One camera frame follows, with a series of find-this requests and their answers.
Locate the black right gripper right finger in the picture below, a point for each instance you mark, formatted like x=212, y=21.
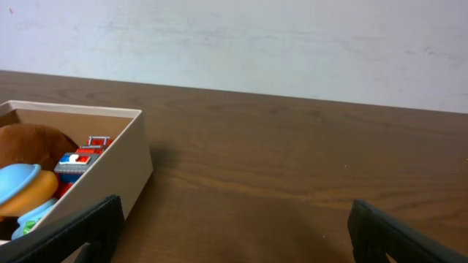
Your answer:
x=377, y=237

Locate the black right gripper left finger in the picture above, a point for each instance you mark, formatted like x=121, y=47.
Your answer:
x=96, y=230

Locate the red toy fire truck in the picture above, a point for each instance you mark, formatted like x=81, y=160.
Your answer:
x=71, y=166

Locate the green ribbed plastic cap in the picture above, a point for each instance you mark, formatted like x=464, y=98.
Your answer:
x=28, y=226

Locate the orange duck toy blue hat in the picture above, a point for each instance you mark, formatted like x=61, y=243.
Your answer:
x=27, y=193

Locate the brown plush toy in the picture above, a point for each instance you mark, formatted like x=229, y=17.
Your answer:
x=25, y=143

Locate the white cardboard box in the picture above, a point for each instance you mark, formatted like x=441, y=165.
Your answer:
x=123, y=169

